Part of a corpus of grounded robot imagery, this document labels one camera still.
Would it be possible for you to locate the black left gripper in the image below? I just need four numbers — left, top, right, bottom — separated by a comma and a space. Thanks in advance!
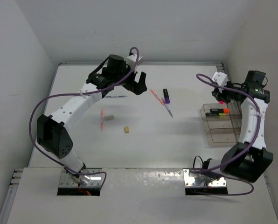
112, 61, 146, 95

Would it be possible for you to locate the orange black highlighter marker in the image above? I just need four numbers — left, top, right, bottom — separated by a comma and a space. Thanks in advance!
210, 108, 229, 114

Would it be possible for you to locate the yellow black highlighter marker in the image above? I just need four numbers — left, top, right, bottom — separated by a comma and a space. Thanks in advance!
206, 112, 226, 117

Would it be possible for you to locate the purple black highlighter marker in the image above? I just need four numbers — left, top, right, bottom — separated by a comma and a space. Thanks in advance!
163, 89, 170, 104

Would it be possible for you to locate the tan eraser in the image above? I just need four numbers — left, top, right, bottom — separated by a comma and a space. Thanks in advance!
124, 126, 129, 133

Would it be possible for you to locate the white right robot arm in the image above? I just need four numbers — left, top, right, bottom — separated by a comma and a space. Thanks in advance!
195, 70, 273, 183

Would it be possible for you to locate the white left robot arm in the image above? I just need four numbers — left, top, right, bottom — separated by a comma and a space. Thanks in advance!
36, 53, 147, 178

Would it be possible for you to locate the orange double-ended pen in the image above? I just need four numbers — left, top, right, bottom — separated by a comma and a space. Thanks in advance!
150, 89, 165, 106

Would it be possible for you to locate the blue ballpoint pen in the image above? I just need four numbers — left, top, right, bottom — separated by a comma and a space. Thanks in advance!
104, 95, 127, 98

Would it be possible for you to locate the clear plastic organizer tray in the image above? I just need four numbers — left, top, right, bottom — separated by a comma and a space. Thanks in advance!
200, 102, 242, 147

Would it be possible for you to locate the purple double-ended pen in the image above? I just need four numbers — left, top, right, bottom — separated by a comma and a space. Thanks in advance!
161, 98, 174, 118

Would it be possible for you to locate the grey white eraser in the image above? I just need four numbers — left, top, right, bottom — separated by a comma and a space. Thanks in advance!
104, 115, 114, 120

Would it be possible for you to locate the pink double-ended pen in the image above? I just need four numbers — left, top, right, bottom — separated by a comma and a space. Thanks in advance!
100, 108, 104, 132

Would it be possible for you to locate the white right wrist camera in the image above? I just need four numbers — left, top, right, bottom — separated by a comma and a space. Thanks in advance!
211, 72, 228, 87

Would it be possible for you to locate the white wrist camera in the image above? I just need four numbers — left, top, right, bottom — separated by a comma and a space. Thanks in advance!
211, 72, 228, 87
125, 54, 143, 68

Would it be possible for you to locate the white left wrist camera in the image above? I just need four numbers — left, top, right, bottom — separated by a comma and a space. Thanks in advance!
125, 54, 143, 68

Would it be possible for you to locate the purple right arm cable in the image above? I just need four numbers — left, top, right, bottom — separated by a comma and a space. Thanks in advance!
190, 73, 262, 196

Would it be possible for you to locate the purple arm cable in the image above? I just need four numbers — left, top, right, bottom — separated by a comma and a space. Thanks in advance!
28, 47, 139, 187
190, 73, 262, 196

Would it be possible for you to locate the aluminium frame rail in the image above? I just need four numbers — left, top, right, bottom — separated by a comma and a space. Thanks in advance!
59, 62, 223, 66

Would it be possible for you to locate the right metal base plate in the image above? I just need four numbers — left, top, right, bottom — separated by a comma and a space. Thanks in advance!
183, 169, 227, 188

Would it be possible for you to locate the metal base plate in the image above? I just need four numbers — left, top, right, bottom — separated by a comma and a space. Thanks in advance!
183, 169, 227, 188
59, 169, 102, 188

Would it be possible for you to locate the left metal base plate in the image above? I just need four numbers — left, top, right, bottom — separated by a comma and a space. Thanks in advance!
59, 169, 102, 188

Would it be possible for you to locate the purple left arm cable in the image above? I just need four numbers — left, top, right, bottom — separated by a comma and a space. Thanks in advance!
28, 47, 139, 187

